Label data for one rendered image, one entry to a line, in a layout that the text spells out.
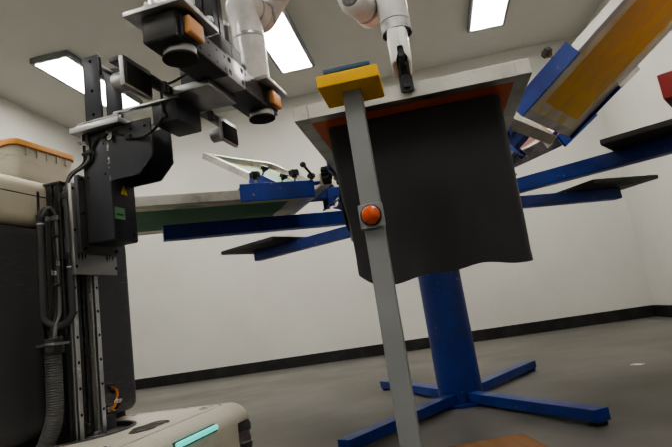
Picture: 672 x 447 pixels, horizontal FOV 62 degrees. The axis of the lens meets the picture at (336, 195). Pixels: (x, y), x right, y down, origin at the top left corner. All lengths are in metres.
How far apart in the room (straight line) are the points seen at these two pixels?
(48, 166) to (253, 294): 4.83
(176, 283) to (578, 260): 4.33
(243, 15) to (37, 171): 0.71
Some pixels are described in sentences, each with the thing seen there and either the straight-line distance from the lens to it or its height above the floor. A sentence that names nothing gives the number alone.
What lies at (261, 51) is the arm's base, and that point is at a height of 1.24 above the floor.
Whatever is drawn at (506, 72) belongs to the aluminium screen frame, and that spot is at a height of 0.97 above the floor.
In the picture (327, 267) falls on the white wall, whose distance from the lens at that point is 6.16.
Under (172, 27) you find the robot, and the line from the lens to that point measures 1.24.
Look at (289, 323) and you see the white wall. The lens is 6.25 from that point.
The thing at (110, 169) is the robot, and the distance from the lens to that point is 1.51.
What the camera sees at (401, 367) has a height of 0.35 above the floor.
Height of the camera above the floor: 0.47
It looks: 12 degrees up
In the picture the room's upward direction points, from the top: 9 degrees counter-clockwise
